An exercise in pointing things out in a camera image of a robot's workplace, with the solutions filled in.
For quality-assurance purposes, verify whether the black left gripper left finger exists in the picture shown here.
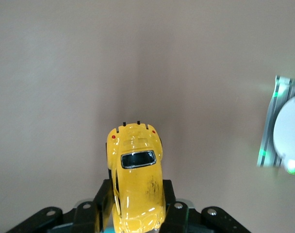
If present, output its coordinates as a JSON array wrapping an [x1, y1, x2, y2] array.
[[6, 179, 114, 233]]

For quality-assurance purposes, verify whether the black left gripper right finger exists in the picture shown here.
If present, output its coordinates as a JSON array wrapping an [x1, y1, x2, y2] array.
[[159, 179, 252, 233]]

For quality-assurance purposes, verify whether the yellow beetle toy car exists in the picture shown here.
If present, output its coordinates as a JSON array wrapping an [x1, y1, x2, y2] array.
[[105, 120, 166, 233]]

